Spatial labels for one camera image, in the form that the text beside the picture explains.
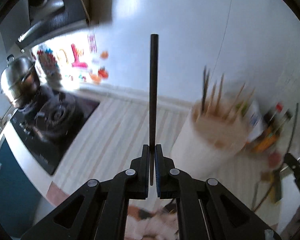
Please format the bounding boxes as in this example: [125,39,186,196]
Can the black gas stove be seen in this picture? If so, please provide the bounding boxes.
[11,86,100,175]

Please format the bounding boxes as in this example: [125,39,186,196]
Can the white plastic bag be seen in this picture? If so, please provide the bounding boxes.
[267,150,283,171]

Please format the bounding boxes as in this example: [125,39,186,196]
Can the colourful wall stickers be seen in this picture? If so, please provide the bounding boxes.
[31,31,109,85]

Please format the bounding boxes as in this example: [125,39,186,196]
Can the cream utensil holder canister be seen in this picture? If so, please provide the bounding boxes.
[170,100,251,179]

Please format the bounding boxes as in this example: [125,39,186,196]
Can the soy sauce bottle orange label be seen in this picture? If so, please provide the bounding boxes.
[252,102,293,153]

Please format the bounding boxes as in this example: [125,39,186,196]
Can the black yellow sponge brush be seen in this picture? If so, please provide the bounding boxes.
[270,170,282,204]

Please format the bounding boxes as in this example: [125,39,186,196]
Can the steel pot with lid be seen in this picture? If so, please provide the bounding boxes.
[0,54,40,108]

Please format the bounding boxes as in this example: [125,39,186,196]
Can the wooden chopstick green tip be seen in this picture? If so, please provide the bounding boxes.
[215,73,224,115]

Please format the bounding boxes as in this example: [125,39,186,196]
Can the black range hood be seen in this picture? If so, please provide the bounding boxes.
[0,0,101,51]

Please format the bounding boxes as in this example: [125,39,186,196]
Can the striped cat table mat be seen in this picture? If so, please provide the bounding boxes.
[46,96,286,240]

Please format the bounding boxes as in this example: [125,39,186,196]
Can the white seasoning packet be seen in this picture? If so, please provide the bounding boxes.
[246,100,264,142]

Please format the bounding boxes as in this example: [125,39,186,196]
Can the blue kitchen cabinet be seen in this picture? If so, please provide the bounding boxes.
[0,140,42,238]

